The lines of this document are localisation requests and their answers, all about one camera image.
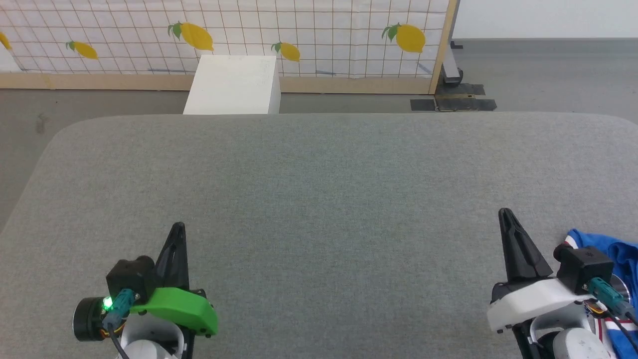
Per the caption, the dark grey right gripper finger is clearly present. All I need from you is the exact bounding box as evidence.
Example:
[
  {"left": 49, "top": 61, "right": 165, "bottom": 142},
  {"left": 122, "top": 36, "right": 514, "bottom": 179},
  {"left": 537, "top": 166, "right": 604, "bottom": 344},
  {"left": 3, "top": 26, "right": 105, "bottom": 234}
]
[
  {"left": 498, "top": 208, "right": 524, "bottom": 284},
  {"left": 507, "top": 209, "right": 554, "bottom": 282}
]

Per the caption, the camera cable teal plug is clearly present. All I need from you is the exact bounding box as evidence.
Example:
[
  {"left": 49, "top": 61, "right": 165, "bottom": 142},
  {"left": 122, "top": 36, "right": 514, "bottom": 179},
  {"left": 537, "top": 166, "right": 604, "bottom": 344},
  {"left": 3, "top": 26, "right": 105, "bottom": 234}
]
[
  {"left": 102, "top": 288, "right": 137, "bottom": 359},
  {"left": 587, "top": 278, "right": 638, "bottom": 351}
]

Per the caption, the black floor plate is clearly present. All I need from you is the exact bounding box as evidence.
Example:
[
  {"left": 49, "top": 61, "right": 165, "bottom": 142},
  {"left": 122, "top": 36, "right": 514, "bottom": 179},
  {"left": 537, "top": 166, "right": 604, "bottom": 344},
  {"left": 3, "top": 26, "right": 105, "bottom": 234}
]
[{"left": 410, "top": 83, "right": 498, "bottom": 112}]

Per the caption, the lemon print tiled partition board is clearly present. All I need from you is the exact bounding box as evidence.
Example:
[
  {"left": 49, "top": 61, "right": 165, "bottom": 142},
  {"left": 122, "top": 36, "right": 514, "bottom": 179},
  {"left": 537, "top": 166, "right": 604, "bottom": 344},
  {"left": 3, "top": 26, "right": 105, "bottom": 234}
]
[{"left": 0, "top": 0, "right": 460, "bottom": 95}]

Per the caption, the left camera cable teal plug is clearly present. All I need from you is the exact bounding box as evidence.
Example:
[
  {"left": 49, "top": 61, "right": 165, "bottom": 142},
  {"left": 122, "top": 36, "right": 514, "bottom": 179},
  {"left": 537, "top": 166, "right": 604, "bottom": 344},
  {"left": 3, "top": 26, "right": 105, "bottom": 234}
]
[{"left": 102, "top": 288, "right": 137, "bottom": 359}]

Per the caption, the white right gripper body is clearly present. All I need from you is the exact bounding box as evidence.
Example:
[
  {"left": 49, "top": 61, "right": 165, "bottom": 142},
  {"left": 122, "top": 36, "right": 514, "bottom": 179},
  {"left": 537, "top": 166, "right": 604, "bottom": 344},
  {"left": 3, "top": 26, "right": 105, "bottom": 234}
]
[{"left": 486, "top": 276, "right": 597, "bottom": 359}]

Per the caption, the grey metal partition stand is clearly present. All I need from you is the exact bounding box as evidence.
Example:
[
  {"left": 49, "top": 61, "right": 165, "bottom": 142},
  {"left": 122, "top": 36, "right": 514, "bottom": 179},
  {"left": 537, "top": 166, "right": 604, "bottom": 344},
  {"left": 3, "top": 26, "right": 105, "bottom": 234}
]
[{"left": 441, "top": 40, "right": 465, "bottom": 85}]

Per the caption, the right camera cable teal plug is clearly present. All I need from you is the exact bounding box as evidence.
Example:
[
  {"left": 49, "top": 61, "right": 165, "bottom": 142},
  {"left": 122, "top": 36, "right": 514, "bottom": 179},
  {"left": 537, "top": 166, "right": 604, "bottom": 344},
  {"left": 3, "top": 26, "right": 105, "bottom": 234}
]
[{"left": 587, "top": 278, "right": 638, "bottom": 351}]

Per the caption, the white rectangular box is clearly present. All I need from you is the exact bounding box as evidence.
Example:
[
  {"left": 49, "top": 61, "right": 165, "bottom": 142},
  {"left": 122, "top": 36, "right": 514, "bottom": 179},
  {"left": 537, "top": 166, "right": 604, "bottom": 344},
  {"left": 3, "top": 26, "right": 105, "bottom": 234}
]
[{"left": 183, "top": 55, "right": 282, "bottom": 116}]

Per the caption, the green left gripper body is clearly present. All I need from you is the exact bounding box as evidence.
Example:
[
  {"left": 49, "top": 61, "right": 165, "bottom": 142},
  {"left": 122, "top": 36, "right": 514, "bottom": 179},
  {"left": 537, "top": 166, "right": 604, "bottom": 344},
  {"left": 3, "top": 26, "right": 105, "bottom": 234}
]
[{"left": 131, "top": 286, "right": 219, "bottom": 359}]

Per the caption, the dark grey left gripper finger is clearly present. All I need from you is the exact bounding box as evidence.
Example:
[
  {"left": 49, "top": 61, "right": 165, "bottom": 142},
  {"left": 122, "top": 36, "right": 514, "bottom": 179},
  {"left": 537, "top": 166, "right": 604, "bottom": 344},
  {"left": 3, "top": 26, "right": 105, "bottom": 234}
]
[
  {"left": 154, "top": 223, "right": 178, "bottom": 290},
  {"left": 174, "top": 222, "right": 191, "bottom": 292}
]

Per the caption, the blue white sports jersey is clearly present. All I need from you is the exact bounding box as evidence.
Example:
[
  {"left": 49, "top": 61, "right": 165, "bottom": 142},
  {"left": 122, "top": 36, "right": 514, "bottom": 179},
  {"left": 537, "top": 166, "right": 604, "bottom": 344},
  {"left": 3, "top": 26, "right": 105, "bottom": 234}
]
[{"left": 566, "top": 228, "right": 638, "bottom": 359}]

